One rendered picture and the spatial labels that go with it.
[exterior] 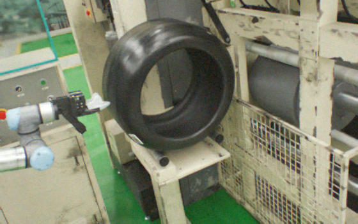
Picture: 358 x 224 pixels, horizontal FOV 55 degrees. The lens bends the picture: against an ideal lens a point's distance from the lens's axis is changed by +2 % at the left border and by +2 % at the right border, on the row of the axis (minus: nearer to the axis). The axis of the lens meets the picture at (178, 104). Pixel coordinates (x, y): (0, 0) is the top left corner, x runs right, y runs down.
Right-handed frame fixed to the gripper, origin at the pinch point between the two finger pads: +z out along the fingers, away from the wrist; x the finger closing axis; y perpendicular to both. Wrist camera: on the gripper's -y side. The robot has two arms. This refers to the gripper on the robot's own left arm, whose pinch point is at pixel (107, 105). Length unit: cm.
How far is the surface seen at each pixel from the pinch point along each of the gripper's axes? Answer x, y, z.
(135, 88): -11.5, 8.7, 9.0
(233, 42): 24, 10, 78
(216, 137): -11, -22, 45
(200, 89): 14, -8, 51
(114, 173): 128, -116, 27
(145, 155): 4.3, -30.6, 15.4
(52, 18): 884, -77, 85
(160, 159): -10.8, -25.1, 17.0
